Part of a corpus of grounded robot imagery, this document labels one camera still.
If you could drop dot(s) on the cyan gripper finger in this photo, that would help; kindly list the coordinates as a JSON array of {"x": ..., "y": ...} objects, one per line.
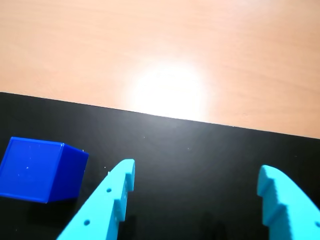
[
  {"x": 295, "y": 212},
  {"x": 100, "y": 212}
]

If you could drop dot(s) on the blue cube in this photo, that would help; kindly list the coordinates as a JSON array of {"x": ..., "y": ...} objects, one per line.
[{"x": 32, "y": 170}]

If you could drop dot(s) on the black table mat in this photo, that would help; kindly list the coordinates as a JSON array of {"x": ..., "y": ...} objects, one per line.
[{"x": 187, "y": 175}]

